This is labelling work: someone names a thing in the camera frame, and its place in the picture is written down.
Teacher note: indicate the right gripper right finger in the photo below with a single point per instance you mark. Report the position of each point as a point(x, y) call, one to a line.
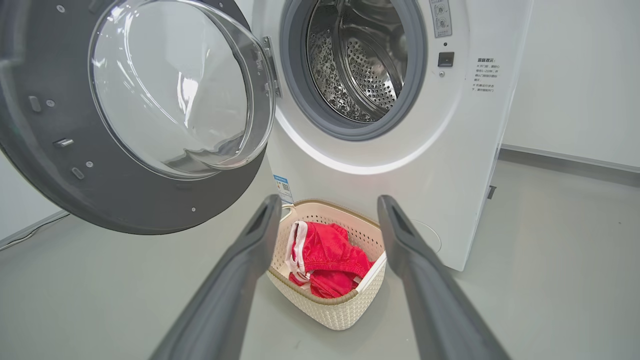
point(430, 300)

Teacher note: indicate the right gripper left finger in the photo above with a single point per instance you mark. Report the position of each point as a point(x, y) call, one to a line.
point(230, 290)

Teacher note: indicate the red white striped garment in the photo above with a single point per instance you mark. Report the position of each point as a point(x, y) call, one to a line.
point(325, 289)
point(325, 245)

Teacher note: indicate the dark round washing machine door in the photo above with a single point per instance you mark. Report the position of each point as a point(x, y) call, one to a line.
point(50, 150)

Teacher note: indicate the cream perforated laundry basket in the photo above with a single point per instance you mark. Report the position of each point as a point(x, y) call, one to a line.
point(330, 312)

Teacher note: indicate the white front-load washing machine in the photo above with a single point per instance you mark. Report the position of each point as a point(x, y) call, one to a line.
point(450, 150)

